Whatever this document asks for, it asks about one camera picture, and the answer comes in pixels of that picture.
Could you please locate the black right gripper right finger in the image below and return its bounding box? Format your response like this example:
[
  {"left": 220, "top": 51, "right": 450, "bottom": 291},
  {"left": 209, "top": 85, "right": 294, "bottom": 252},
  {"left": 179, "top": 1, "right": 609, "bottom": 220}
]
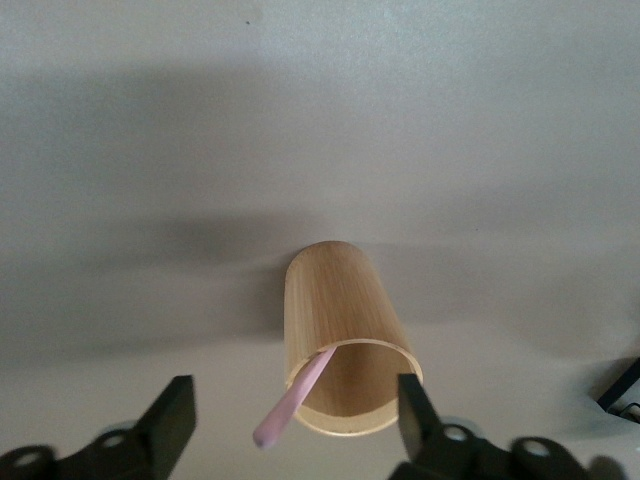
[{"left": 393, "top": 372, "right": 629, "bottom": 480}]

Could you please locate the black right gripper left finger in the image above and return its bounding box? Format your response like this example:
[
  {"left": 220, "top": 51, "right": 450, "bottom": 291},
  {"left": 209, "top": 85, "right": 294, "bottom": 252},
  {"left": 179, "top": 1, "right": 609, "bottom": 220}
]
[{"left": 0, "top": 374, "right": 197, "bottom": 480}]

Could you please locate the pink chopstick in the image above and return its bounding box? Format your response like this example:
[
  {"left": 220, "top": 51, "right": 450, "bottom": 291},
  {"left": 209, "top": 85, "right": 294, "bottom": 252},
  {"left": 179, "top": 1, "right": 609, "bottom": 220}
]
[{"left": 252, "top": 346, "right": 339, "bottom": 450}]

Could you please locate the wooden cylinder holder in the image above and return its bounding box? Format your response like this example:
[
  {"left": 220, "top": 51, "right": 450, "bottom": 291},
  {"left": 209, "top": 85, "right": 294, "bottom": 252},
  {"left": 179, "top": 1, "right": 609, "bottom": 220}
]
[{"left": 283, "top": 241, "right": 424, "bottom": 440}]

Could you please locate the black wire cup rack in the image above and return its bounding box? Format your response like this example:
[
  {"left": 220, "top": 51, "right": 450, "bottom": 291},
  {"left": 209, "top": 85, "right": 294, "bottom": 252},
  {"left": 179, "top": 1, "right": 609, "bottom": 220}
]
[{"left": 596, "top": 357, "right": 640, "bottom": 417}]

